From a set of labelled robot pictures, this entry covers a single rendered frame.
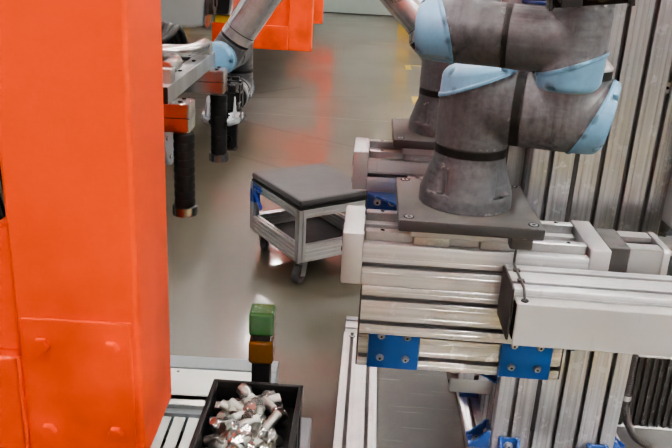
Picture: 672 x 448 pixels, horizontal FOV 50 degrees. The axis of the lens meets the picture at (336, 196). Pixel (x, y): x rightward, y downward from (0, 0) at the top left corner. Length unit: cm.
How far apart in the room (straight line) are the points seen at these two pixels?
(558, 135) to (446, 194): 19
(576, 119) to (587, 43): 28
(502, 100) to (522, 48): 27
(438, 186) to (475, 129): 11
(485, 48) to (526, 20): 5
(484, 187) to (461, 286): 17
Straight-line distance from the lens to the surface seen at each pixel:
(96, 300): 97
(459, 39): 87
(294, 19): 505
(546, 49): 86
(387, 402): 176
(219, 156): 160
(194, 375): 208
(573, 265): 122
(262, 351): 118
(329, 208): 268
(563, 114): 112
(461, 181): 115
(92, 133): 89
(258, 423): 107
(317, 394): 214
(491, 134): 114
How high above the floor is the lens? 121
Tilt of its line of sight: 19 degrees down
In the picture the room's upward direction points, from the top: 3 degrees clockwise
